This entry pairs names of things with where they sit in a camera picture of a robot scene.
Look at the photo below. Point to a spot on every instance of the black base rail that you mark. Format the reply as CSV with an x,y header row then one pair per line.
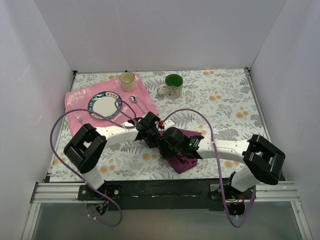
x,y
164,194

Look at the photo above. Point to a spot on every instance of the white plate blue rim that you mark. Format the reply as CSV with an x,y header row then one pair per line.
x,y
105,103

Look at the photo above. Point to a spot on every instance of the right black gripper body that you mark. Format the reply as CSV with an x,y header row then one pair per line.
x,y
164,149

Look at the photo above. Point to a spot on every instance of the purple satin napkin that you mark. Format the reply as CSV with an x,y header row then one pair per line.
x,y
180,163

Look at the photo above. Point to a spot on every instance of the small silver fork on placemat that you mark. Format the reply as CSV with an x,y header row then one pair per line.
x,y
79,119

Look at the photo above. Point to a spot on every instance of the green floral mug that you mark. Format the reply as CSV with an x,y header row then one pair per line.
x,y
172,87

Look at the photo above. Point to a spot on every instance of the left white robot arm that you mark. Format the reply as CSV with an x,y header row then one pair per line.
x,y
86,146

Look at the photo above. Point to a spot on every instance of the floral tablecloth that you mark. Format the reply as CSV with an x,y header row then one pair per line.
x,y
216,103

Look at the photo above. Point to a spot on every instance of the pink cloth placemat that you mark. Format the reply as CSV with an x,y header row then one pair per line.
x,y
79,99

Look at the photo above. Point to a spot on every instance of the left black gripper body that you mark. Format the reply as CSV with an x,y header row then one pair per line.
x,y
153,139

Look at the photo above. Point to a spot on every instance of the silver spoon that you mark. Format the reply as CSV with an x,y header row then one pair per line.
x,y
134,100

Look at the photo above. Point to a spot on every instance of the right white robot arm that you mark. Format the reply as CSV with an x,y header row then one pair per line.
x,y
263,161

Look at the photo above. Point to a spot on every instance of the cream ceramic cup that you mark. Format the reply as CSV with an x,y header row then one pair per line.
x,y
127,81

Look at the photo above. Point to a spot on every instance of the aluminium frame rail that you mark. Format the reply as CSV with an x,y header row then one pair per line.
x,y
63,218

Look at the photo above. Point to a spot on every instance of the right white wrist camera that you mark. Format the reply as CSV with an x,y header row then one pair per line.
x,y
164,125

